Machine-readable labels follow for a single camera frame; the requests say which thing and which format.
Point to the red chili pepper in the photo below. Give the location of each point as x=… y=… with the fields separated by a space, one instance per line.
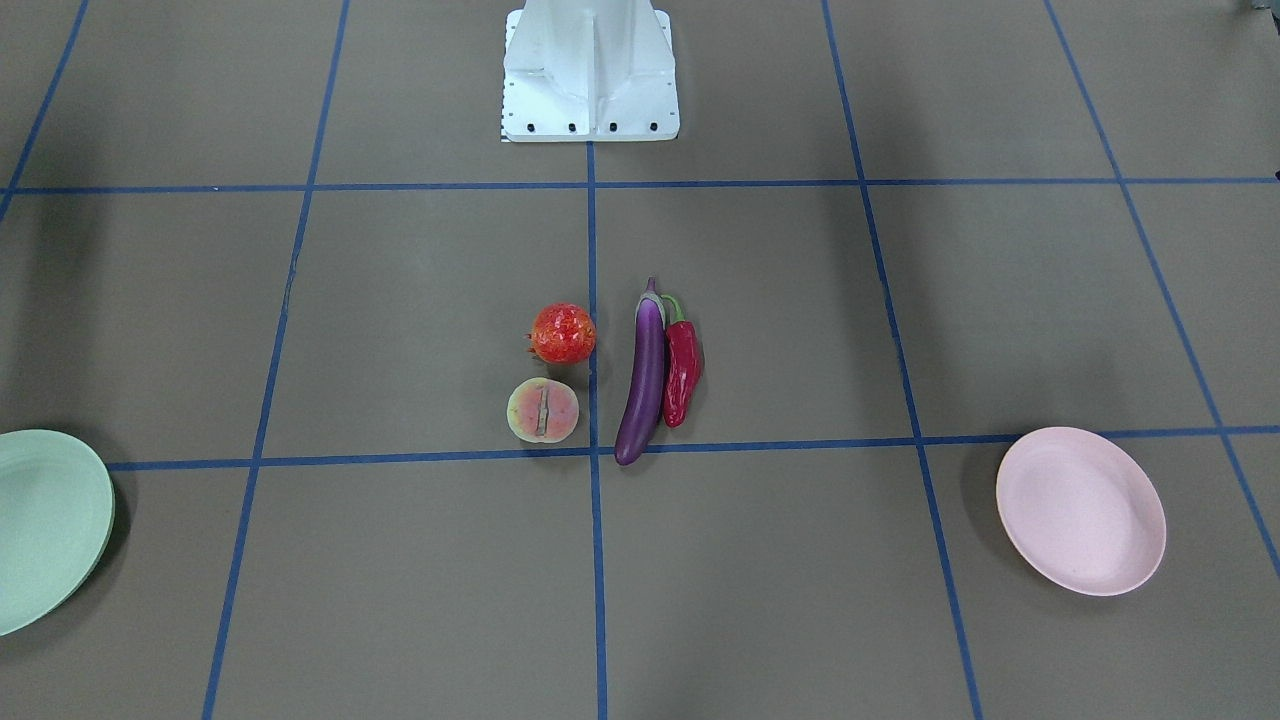
x=684 y=365

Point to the purple eggplant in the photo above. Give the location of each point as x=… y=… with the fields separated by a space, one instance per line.
x=648 y=378

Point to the halved peach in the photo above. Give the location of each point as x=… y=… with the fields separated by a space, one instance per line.
x=542 y=411

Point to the pink plate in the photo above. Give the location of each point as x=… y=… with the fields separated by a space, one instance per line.
x=1081 y=511

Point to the green plate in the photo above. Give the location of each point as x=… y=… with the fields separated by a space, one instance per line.
x=57 y=514

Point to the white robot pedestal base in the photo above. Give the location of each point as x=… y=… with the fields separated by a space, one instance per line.
x=589 y=71

